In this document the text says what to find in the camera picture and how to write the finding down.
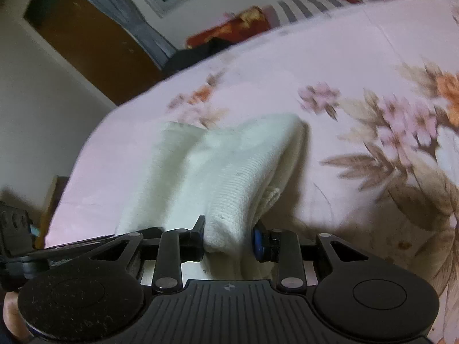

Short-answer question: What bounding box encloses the grey striped pillow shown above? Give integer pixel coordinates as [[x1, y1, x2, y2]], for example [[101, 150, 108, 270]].
[[268, 0, 363, 26]]

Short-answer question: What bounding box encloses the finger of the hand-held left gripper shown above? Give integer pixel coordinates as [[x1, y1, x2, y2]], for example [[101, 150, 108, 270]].
[[22, 235, 124, 271]]

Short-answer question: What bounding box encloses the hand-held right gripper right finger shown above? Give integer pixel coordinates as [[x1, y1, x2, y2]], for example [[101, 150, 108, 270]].
[[252, 224, 370, 293]]

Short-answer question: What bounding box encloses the cream knit garment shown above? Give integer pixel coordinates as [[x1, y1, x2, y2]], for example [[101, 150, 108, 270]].
[[114, 113, 308, 280]]

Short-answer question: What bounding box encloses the person's left hand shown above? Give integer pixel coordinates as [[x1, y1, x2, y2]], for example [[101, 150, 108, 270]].
[[2, 290, 33, 342]]

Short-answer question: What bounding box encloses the red floral pillow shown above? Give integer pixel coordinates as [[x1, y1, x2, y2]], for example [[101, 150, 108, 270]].
[[186, 6, 273, 49]]

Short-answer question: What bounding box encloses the pink floral blanket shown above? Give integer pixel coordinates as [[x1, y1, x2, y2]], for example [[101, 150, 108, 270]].
[[45, 0, 459, 344]]

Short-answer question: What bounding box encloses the brown wooden door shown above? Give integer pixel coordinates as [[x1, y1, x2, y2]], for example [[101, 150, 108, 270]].
[[24, 0, 163, 106]]

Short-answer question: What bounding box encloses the grey curtain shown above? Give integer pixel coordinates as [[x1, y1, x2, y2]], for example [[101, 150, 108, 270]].
[[54, 0, 177, 69]]

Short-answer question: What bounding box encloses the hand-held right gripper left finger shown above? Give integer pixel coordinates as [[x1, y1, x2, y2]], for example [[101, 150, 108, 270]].
[[90, 216, 207, 293]]

